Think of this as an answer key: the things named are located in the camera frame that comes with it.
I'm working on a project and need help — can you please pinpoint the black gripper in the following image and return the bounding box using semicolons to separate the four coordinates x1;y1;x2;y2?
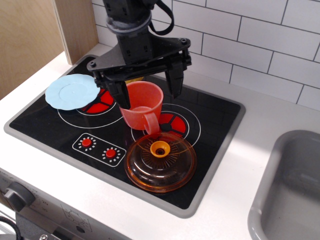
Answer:
87;32;191;109

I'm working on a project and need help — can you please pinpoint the red plastic cup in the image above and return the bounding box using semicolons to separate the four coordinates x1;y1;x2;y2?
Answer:
120;81;164;135

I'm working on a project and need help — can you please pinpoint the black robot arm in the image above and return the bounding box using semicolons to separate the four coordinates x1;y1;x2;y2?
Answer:
87;0;192;109

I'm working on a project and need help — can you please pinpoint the light blue plate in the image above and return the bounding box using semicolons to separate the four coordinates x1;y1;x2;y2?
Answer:
45;74;100;111

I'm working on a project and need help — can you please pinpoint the yellow toy potato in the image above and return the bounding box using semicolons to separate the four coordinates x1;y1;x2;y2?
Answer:
125;79;136;84

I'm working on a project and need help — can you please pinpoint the orange transparent pot lid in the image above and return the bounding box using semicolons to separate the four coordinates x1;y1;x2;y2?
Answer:
124;132;197;193

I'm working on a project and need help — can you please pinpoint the wooden side panel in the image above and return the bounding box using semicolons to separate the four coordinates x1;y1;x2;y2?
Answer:
0;0;99;98

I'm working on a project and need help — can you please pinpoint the grey oven front panel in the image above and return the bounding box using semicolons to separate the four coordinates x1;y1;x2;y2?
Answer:
0;170;128;240

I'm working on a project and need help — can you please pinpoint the grey oven knob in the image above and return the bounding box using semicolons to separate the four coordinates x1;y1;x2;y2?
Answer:
4;182;36;212

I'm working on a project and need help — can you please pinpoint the grey sink basin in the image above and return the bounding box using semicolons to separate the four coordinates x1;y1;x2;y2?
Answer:
247;130;320;240

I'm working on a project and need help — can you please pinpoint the black cable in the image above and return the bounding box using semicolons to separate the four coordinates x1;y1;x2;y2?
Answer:
149;0;175;36

